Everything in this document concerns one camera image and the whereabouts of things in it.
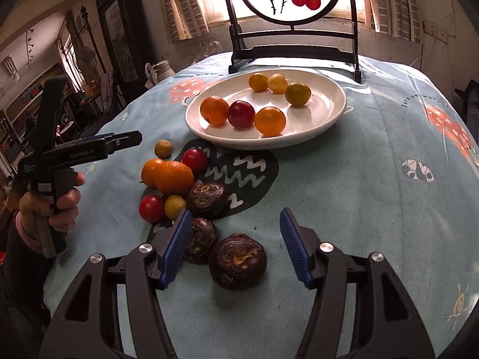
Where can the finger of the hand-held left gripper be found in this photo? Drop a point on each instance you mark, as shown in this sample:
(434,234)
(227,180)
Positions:
(125,139)
(52,104)

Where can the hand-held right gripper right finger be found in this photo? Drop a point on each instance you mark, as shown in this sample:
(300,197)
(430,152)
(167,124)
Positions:
(295,246)

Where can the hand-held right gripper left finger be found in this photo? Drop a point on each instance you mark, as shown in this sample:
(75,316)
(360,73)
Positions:
(176,246)

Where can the dark water chestnut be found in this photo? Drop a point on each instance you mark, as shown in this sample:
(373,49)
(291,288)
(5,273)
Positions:
(207,199)
(237,261)
(202,240)

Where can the small yellow kumquat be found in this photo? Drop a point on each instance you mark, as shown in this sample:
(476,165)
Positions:
(163,148)
(175,206)

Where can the mandarin orange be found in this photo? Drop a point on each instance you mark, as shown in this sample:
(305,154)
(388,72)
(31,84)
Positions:
(174,177)
(214,110)
(149,172)
(270,120)

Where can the red cherry tomato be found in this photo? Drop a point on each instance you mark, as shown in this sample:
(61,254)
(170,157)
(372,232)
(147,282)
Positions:
(152,208)
(194,160)

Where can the white oval plate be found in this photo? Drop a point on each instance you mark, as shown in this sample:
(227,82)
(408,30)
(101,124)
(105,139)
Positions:
(322,112)

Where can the person's left forearm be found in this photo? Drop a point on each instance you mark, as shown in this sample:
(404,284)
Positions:
(18,261)

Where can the person's left hand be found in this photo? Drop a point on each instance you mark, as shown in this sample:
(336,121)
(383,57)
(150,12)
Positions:
(69,204)

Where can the cluttered shelf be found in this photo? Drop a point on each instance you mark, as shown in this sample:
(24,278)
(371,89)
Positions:
(18,116)

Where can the white kettle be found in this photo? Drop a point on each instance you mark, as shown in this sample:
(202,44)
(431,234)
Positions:
(162,73)

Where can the light blue printed tablecloth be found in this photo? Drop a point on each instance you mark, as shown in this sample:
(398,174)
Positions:
(355,194)

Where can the dark framed picture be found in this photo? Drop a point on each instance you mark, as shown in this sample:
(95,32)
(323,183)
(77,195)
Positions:
(119,30)

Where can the dark red plum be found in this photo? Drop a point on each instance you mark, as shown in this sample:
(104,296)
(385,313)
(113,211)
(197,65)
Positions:
(241,114)

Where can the brick-pattern curtain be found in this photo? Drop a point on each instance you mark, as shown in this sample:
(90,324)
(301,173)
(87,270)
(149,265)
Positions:
(179,7)
(393,3)

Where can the small orange-yellow kumquat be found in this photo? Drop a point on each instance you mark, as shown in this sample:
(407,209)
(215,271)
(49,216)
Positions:
(258,81)

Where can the green-yellow kumquat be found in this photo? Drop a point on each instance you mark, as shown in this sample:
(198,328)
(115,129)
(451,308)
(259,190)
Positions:
(298,94)

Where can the pale yellow kumquat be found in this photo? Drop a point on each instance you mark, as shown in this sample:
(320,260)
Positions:
(277,83)

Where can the round painted table screen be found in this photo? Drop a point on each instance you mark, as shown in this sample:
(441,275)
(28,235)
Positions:
(269,3)

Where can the black cloth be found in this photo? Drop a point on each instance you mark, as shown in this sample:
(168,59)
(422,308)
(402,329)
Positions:
(469,99)

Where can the wall socket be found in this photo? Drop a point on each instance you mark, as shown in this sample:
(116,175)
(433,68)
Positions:
(434,30)

